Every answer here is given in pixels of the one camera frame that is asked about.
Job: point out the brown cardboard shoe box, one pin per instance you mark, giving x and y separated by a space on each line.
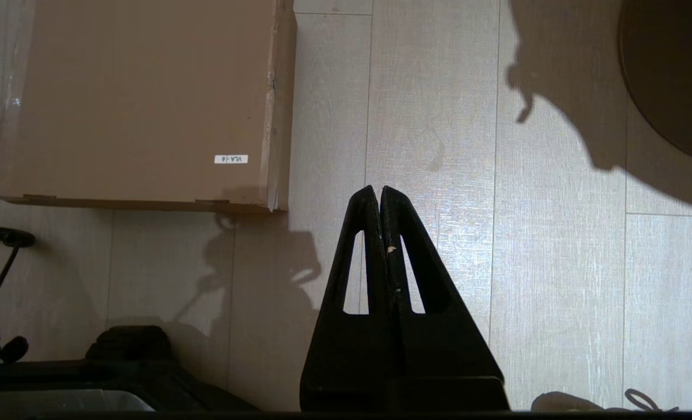
136 99

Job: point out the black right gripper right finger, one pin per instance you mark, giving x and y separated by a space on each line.
445 361

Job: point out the dark robot base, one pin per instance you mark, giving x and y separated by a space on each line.
147 379

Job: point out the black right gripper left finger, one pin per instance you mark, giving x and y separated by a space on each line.
328 361

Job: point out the round brown furniture base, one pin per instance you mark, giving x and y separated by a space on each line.
678 70

